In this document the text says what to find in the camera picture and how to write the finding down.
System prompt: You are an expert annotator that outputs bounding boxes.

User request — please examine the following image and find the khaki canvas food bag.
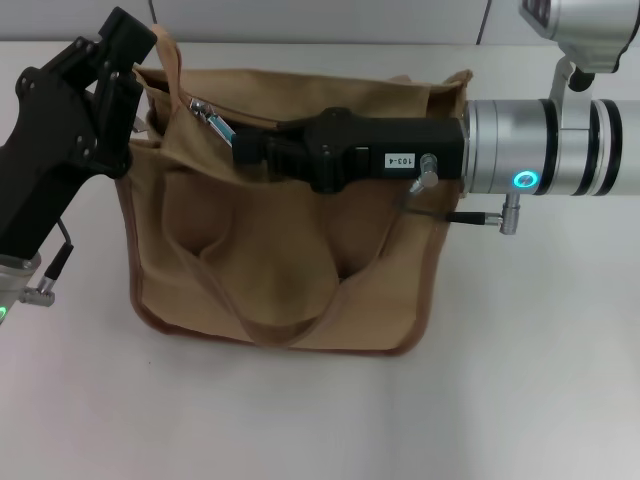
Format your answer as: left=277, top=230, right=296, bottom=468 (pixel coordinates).
left=114, top=22, right=474, bottom=357

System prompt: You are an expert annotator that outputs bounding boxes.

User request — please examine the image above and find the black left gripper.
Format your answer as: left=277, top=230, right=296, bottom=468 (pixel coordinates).
left=0, top=7, right=159, bottom=261

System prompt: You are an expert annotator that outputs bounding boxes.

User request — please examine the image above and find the silver metal zipper pull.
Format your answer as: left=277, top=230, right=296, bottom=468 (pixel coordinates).
left=188, top=98, right=237, bottom=149

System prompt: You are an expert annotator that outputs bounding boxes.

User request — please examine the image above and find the right gripper cable with plugs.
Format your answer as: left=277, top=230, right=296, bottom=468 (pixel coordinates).
left=394, top=153, right=521, bottom=236

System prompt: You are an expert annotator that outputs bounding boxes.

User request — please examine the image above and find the left gripper cable with plugs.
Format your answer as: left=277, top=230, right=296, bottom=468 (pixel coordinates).
left=19, top=217, right=76, bottom=306

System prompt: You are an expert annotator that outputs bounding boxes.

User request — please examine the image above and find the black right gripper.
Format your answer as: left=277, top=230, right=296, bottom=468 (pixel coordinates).
left=231, top=107, right=469, bottom=195

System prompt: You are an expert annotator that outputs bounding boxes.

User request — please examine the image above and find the gripper cable with plugs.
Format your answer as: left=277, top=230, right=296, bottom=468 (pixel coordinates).
left=19, top=217, right=76, bottom=306
left=394, top=153, right=521, bottom=236

